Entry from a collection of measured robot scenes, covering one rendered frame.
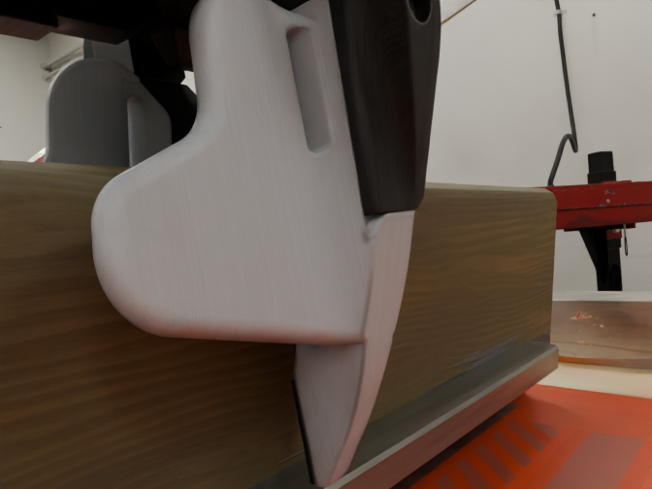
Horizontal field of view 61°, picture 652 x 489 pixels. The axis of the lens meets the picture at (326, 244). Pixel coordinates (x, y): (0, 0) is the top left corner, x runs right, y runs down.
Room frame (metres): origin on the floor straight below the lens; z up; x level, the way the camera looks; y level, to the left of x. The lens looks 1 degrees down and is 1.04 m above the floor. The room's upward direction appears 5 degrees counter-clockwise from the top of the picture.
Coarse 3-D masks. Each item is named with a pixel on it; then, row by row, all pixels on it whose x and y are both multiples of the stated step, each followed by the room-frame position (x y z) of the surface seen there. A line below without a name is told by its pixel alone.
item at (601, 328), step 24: (552, 312) 0.32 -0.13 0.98; (576, 312) 0.31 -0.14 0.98; (600, 312) 0.31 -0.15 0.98; (624, 312) 0.30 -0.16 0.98; (648, 312) 0.29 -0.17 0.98; (552, 336) 0.32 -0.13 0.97; (576, 336) 0.31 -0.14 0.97; (600, 336) 0.31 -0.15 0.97; (624, 336) 0.30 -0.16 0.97; (648, 336) 0.29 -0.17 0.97; (576, 360) 0.31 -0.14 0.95; (600, 360) 0.31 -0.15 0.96; (624, 360) 0.30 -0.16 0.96; (648, 360) 0.29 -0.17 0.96
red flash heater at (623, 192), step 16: (560, 192) 1.12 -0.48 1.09; (576, 192) 1.14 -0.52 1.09; (592, 192) 1.15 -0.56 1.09; (608, 192) 1.17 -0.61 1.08; (624, 192) 1.18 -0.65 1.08; (640, 192) 1.20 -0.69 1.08; (560, 208) 1.12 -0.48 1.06; (576, 208) 1.14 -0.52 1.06; (592, 208) 1.15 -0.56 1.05; (608, 208) 1.17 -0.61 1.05; (624, 208) 1.18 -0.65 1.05; (640, 208) 1.20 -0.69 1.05; (560, 224) 1.13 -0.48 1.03; (576, 224) 1.14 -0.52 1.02; (592, 224) 1.15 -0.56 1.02; (608, 224) 1.17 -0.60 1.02
